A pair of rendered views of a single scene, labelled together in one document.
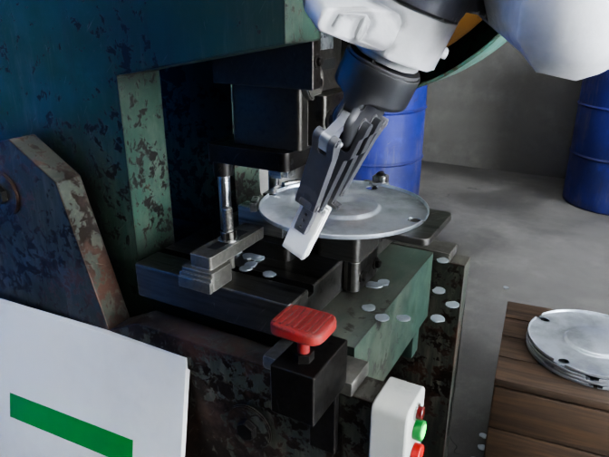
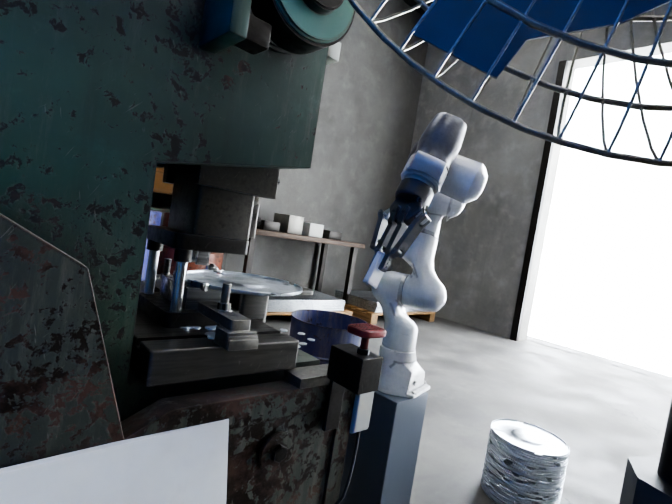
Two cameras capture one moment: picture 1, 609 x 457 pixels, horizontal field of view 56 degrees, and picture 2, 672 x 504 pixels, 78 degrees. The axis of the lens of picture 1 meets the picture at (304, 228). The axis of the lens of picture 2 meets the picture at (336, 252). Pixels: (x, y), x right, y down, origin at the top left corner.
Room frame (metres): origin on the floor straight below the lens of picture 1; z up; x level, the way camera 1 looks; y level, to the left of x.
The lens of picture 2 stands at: (0.39, 0.81, 0.94)
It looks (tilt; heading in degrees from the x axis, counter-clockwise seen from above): 3 degrees down; 289
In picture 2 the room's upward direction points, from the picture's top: 9 degrees clockwise
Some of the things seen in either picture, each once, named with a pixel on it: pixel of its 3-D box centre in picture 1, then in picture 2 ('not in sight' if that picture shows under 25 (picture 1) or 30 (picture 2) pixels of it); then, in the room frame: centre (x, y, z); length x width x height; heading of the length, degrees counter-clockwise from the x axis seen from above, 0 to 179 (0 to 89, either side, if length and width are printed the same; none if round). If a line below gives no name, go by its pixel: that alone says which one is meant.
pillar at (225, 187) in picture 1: (224, 190); (180, 276); (0.94, 0.14, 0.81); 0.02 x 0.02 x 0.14
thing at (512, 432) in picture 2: not in sight; (528, 436); (0.10, -1.03, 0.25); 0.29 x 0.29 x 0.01
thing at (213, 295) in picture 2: (282, 209); (193, 291); (0.98, 0.04, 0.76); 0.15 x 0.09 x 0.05; 151
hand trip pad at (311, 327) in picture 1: (303, 345); (364, 344); (0.59, 0.00, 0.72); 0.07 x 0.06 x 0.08; 61
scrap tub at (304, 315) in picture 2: not in sight; (323, 362); (1.09, -1.26, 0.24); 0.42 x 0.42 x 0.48
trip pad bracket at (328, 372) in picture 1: (310, 407); (349, 391); (0.60, -0.01, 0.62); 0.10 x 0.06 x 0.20; 151
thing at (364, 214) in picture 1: (343, 206); (243, 282); (0.93, -0.07, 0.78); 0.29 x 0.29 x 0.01
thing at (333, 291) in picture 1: (280, 249); (185, 327); (0.99, 0.05, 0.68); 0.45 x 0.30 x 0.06; 151
